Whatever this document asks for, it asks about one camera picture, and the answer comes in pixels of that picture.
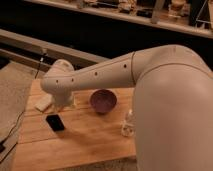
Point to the purple bowl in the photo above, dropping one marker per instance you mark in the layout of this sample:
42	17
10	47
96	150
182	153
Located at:
103	101

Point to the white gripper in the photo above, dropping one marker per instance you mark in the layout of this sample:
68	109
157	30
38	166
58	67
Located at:
63	99

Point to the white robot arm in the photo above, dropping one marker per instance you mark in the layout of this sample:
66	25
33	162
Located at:
172	102

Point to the small clear bottle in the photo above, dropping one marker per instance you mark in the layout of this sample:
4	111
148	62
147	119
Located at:
127	129

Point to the wooden board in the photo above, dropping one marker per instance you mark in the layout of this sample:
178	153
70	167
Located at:
87	137

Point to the black phone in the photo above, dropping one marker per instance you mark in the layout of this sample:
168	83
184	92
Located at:
55	122

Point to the background shelf with clutter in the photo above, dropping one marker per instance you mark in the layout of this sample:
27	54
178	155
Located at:
131	17

